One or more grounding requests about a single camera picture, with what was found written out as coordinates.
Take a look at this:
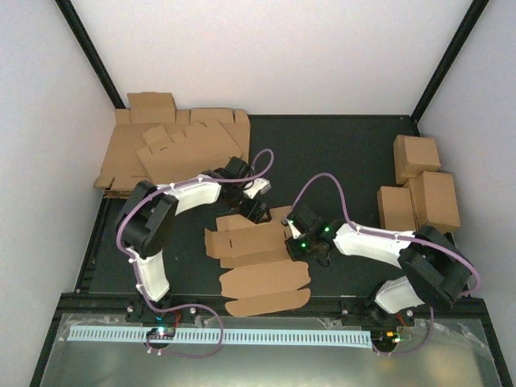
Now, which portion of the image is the left controller board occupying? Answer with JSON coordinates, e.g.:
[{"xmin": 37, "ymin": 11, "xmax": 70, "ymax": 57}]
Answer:
[{"xmin": 146, "ymin": 327, "xmax": 176, "ymax": 341}]

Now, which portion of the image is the white slotted cable duct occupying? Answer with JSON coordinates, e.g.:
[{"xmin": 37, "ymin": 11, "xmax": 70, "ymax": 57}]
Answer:
[{"xmin": 66, "ymin": 326, "xmax": 372, "ymax": 349}]

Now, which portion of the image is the black frame post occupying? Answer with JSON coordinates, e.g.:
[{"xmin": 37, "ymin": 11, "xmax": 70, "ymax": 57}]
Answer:
[
  {"xmin": 410, "ymin": 0, "xmax": 489, "ymax": 124},
  {"xmin": 55, "ymin": 0, "xmax": 126, "ymax": 109}
]

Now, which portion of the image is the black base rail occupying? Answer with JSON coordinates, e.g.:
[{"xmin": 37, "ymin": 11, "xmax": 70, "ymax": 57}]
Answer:
[{"xmin": 56, "ymin": 292, "xmax": 485, "ymax": 327}]

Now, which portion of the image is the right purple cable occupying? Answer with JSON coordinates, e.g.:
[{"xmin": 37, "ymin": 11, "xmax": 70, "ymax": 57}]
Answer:
[{"xmin": 289, "ymin": 173, "xmax": 481, "ymax": 293}]

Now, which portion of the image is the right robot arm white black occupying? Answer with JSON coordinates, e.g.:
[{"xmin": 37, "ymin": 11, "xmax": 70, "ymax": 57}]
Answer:
[{"xmin": 282, "ymin": 206, "xmax": 473, "ymax": 325}]

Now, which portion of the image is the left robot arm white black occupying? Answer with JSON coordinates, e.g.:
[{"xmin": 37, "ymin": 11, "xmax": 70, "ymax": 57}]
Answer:
[{"xmin": 116, "ymin": 157, "xmax": 272, "ymax": 322}]

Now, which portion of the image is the folded cardboard box small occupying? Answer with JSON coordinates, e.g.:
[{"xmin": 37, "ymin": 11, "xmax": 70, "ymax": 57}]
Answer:
[{"xmin": 377, "ymin": 186, "xmax": 418, "ymax": 231}]

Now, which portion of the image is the controller board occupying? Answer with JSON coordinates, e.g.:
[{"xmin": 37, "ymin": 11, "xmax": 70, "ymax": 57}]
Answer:
[
  {"xmin": 146, "ymin": 327, "xmax": 176, "ymax": 341},
  {"xmin": 371, "ymin": 327, "xmax": 413, "ymax": 345}
]

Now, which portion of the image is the right black frame post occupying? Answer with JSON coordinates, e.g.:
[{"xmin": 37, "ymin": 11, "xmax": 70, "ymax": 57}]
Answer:
[{"xmin": 410, "ymin": 0, "xmax": 489, "ymax": 124}]

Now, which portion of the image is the left black frame post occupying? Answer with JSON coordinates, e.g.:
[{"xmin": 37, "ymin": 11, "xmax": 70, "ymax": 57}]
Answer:
[{"xmin": 55, "ymin": 0, "xmax": 126, "ymax": 109}]

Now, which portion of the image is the stack of flat cardboard blanks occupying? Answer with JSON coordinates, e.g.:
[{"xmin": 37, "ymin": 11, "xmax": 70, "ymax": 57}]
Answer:
[{"xmin": 94, "ymin": 92, "xmax": 251, "ymax": 198}]

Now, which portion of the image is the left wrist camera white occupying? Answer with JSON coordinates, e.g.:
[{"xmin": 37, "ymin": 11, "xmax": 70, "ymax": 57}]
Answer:
[{"xmin": 243, "ymin": 177, "xmax": 272, "ymax": 199}]

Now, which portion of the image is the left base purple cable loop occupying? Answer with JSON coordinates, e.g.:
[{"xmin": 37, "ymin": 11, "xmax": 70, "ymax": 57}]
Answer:
[{"xmin": 144, "ymin": 304, "xmax": 225, "ymax": 359}]

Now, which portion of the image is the right controller board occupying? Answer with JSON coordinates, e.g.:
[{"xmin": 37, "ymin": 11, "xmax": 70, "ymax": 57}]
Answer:
[{"xmin": 371, "ymin": 327, "xmax": 413, "ymax": 345}]

